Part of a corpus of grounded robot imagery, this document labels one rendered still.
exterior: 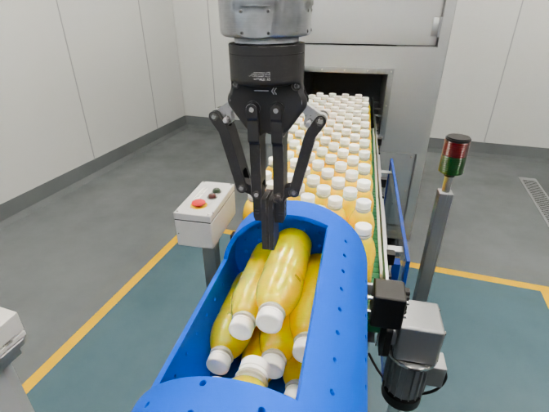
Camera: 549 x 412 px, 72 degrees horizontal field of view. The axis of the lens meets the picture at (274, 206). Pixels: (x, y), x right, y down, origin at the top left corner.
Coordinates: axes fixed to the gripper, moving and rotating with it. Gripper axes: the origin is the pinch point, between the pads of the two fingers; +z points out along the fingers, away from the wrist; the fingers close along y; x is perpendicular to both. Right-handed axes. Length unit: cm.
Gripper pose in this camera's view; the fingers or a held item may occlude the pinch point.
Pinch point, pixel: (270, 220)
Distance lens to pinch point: 46.2
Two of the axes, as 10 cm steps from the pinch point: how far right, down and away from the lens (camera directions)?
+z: 0.1, 8.8, 4.7
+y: 9.8, 0.9, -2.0
